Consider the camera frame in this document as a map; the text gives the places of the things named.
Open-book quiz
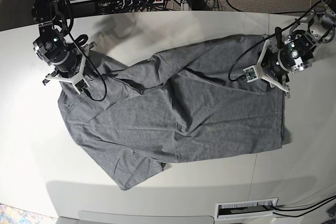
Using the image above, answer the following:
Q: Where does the white cable grommet tray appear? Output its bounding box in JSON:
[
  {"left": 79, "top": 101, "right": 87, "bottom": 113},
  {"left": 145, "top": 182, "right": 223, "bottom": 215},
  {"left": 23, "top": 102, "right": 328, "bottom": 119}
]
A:
[{"left": 214, "top": 198, "right": 278, "bottom": 221}]

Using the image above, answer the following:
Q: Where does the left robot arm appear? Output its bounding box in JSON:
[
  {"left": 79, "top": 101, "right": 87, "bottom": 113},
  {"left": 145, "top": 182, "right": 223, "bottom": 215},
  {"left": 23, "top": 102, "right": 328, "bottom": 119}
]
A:
[{"left": 261, "top": 0, "right": 335, "bottom": 82}]

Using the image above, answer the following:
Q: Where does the grey T-shirt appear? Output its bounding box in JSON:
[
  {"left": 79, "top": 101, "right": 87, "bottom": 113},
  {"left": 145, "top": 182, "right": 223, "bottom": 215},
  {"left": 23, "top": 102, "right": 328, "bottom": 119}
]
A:
[{"left": 58, "top": 35, "right": 285, "bottom": 190}]

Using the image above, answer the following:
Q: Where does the black camera cable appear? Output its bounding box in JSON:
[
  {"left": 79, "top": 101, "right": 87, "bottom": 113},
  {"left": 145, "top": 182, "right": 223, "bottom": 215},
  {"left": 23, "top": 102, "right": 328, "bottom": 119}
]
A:
[
  {"left": 52, "top": 0, "right": 108, "bottom": 102},
  {"left": 227, "top": 0, "right": 326, "bottom": 83}
]

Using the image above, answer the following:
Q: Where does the black cable pair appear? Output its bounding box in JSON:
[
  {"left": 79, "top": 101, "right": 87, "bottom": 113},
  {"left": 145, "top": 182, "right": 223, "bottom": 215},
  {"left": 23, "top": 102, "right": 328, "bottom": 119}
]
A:
[{"left": 270, "top": 195, "right": 336, "bottom": 218}]

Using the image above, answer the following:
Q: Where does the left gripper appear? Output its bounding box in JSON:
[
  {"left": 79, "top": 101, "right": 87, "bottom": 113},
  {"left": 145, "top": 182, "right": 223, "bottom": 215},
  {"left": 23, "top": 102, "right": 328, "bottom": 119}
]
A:
[{"left": 265, "top": 50, "right": 288, "bottom": 80}]

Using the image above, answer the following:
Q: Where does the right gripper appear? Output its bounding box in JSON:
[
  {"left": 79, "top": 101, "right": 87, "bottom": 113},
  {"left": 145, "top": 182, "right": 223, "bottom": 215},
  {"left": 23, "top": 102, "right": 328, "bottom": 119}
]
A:
[{"left": 52, "top": 51, "right": 81, "bottom": 77}]

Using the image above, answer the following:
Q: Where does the black power strip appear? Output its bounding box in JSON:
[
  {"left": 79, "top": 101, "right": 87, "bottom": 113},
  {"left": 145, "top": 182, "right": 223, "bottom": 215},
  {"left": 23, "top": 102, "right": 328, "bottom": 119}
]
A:
[{"left": 123, "top": 0, "right": 164, "bottom": 6}]

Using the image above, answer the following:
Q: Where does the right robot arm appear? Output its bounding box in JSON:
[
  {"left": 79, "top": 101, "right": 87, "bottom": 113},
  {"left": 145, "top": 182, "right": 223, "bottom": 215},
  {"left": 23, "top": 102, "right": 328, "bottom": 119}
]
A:
[{"left": 31, "top": 0, "right": 88, "bottom": 78}]

